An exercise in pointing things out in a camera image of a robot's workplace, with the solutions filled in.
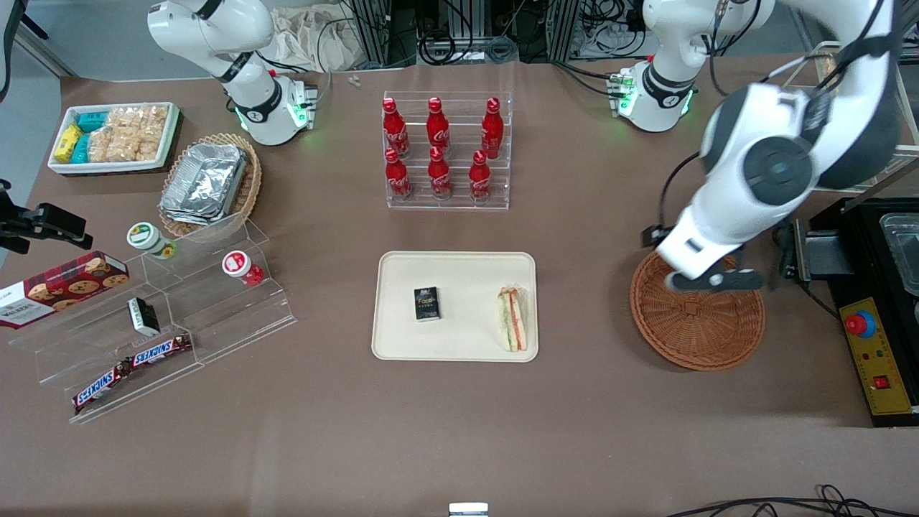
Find triangle sandwich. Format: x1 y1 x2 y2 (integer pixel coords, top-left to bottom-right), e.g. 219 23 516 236
497 286 529 353

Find round brown wicker basket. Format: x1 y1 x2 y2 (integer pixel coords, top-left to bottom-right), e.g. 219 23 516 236
630 248 766 372

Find beige plastic serving tray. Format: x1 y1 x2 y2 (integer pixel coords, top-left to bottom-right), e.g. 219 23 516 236
371 251 539 363

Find oval light wicker basket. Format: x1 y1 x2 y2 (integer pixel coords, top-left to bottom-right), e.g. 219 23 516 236
158 133 263 241

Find red cola bottle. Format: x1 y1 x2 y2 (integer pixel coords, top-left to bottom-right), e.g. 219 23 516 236
469 150 493 203
426 97 452 156
383 98 411 159
428 146 453 200
481 98 505 160
385 148 414 202

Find clear acrylic bottle rack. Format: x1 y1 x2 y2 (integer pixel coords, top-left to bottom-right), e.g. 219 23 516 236
383 91 514 211

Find black equipment platform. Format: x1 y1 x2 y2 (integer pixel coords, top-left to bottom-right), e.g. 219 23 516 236
810 195 919 429

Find clear plastic container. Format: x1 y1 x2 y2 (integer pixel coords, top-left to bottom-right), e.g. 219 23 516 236
880 212 919 297

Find yellow emergency stop box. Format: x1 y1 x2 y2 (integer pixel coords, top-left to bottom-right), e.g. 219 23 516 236
838 296 915 418

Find beige cloth bag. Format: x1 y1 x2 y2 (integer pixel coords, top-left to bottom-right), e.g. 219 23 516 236
269 6 368 73

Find red lidded cup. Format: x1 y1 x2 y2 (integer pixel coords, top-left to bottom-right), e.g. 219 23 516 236
221 250 266 288

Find clear acrylic step stand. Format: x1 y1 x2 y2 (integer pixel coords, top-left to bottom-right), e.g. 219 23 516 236
140 212 299 363
7 284 205 425

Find stacked aluminium foil trays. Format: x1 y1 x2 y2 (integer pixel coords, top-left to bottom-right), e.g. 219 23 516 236
159 143 249 227

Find white rectangular snack bin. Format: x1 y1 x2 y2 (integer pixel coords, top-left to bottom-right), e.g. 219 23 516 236
47 102 181 176

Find snickers chocolate bar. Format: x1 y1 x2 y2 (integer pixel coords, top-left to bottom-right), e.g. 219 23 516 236
72 358 134 416
129 333 194 369

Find green lidded cup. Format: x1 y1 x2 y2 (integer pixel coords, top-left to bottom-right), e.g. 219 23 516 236
127 222 178 261

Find small black white box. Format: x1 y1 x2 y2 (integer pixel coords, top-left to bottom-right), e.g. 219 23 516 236
127 297 162 337

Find clear bag of rice crackers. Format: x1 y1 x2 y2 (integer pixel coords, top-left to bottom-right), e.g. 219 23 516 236
87 128 164 163
108 106 170 137

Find red tartan cookie box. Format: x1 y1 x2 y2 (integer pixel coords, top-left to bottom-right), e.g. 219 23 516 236
0 251 131 330

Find yellow snack packet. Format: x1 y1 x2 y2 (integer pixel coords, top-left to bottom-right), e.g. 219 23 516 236
54 124 83 163

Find black curved tube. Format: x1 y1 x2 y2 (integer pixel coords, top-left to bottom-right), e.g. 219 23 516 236
0 0 31 103

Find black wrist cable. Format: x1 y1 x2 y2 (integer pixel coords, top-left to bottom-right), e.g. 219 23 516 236
656 149 706 230

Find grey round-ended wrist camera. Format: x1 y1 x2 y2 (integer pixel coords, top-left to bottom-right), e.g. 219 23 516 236
666 267 767 293

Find grey metal bracket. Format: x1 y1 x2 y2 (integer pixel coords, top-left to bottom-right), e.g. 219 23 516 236
772 219 857 289

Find black arm base cables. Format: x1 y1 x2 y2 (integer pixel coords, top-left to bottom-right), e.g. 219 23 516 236
551 60 620 98

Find black emergency stop cable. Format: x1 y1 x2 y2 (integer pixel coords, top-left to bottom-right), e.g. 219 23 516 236
793 281 843 322

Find aluminium extrusion post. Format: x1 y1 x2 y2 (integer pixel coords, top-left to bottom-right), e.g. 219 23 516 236
549 0 582 62
355 0 404 67

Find coiled black cable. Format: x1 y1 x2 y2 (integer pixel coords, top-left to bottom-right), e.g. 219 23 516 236
419 27 476 67

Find black floor cables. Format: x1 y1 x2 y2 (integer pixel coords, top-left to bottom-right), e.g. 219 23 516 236
666 484 919 517

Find black clamp mount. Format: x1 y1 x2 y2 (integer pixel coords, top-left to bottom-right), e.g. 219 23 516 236
0 180 95 256

